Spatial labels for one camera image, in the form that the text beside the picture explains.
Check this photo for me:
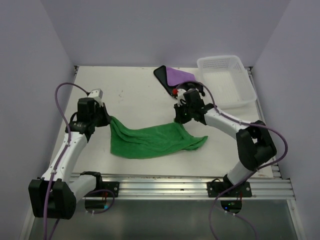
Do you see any green microfiber towel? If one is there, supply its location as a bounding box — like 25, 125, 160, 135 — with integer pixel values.
109, 117, 208, 159

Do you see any black and purple towel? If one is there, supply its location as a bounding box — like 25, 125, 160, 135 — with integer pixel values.
153, 65, 197, 99

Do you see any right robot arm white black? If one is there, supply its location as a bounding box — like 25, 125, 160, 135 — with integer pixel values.
173, 88, 277, 197

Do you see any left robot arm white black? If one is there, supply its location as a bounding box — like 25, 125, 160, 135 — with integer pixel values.
28, 97, 111, 220

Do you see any white plastic basket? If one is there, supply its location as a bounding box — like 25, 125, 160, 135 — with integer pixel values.
197, 55, 257, 109

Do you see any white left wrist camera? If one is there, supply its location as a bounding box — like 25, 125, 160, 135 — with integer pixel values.
88, 88, 103, 106

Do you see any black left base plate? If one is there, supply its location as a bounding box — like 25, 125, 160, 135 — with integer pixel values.
101, 181, 120, 198

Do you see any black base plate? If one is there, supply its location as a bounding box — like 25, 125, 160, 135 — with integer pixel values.
101, 181, 120, 198
206, 180, 253, 198

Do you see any aluminium mounting rail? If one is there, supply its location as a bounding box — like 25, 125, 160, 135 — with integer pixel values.
102, 174, 295, 200

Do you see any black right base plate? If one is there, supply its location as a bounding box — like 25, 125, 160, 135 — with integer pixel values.
206, 180, 253, 198

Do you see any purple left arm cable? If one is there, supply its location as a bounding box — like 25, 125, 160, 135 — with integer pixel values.
42, 82, 93, 240

